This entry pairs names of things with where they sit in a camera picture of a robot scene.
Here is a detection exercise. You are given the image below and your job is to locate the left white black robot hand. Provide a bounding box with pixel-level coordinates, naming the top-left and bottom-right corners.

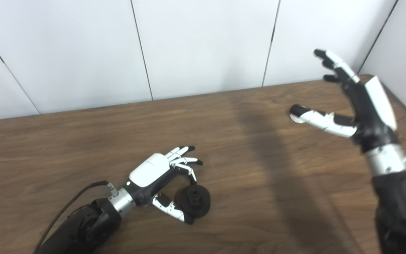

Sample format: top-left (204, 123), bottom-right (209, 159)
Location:
top-left (109, 145), bottom-right (203, 225)

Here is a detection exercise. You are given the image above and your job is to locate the round black part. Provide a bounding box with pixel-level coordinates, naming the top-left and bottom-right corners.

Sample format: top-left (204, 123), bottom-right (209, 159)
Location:
top-left (174, 184), bottom-right (211, 218)

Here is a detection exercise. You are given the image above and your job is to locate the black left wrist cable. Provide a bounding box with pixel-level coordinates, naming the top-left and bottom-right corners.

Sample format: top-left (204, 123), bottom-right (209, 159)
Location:
top-left (32, 181), bottom-right (119, 254)

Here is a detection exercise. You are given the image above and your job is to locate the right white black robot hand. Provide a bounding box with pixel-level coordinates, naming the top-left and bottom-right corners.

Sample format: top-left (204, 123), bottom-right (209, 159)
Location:
top-left (289, 49), bottom-right (406, 176)

